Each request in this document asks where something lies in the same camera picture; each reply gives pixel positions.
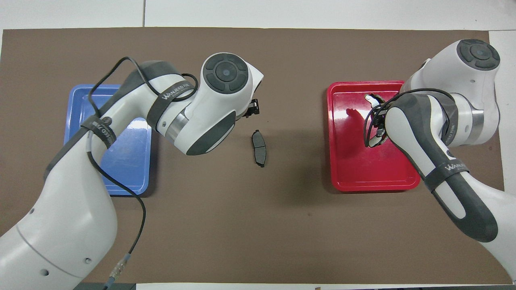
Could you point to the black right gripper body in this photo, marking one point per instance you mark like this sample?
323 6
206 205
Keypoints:
380 119

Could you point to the blue plastic tray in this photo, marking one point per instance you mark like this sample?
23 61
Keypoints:
129 161

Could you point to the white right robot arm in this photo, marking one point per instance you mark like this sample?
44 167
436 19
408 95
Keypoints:
463 100

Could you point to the red plastic tray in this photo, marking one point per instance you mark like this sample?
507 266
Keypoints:
363 169

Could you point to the short brake pad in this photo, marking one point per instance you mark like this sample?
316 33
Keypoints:
259 148

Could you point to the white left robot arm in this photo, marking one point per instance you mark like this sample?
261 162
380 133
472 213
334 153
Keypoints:
72 209

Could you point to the brown table mat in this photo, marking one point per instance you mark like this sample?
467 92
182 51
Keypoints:
262 221

